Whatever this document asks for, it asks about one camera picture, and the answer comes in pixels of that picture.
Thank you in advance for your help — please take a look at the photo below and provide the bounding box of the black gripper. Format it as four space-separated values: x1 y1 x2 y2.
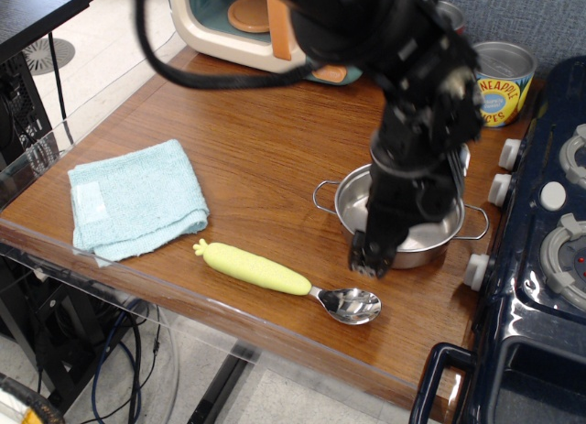
348 162 462 278

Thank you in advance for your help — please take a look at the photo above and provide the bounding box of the small stainless steel pot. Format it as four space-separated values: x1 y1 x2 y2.
312 165 490 269

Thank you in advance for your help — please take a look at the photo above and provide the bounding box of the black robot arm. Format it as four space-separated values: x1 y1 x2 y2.
282 0 483 277

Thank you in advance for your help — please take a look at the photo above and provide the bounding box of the plush mushroom toy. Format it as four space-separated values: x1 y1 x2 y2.
460 144 471 177

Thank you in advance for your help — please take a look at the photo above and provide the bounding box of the dark blue toy stove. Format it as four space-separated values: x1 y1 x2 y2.
410 57 585 423

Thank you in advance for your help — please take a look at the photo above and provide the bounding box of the pineapple slices can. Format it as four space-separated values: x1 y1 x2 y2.
473 41 537 128

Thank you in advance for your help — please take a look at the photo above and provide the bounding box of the light blue folded cloth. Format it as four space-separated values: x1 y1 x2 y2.
68 139 210 266

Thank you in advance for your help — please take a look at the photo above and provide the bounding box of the tomato sauce can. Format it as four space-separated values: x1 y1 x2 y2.
436 1 466 35

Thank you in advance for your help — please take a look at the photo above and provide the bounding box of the toy microwave oven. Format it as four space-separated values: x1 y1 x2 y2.
165 0 363 87

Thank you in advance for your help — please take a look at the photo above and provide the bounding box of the black desk at left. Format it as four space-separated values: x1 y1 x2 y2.
1 0 94 62

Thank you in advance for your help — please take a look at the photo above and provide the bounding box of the spoon with green handle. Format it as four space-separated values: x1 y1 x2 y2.
192 239 383 326

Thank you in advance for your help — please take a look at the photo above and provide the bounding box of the black cable under table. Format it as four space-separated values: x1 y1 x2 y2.
81 299 161 424

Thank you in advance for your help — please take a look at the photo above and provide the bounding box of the blue cable under table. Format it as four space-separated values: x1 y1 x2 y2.
91 304 162 424

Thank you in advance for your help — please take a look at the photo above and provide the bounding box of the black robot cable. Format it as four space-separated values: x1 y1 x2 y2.
133 0 317 90

